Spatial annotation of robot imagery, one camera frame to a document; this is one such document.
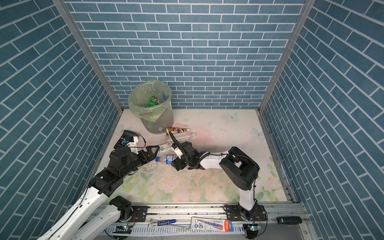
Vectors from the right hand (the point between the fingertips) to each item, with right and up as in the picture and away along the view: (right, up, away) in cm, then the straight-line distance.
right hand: (174, 158), depth 90 cm
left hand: (-7, +8, -16) cm, 19 cm away
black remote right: (+58, -24, -21) cm, 66 cm away
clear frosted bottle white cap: (+4, +13, +7) cm, 15 cm away
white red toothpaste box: (+21, -26, -21) cm, 39 cm away
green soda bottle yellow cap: (-17, +37, +15) cm, 43 cm away
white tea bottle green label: (-6, +7, 0) cm, 9 cm away
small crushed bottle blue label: (-4, 0, -2) cm, 4 cm away
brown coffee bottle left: (-1, +17, +12) cm, 21 cm away
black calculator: (-35, +12, +11) cm, 39 cm away
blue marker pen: (-3, -25, -21) cm, 33 cm away
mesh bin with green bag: (-12, +24, -1) cm, 27 cm away
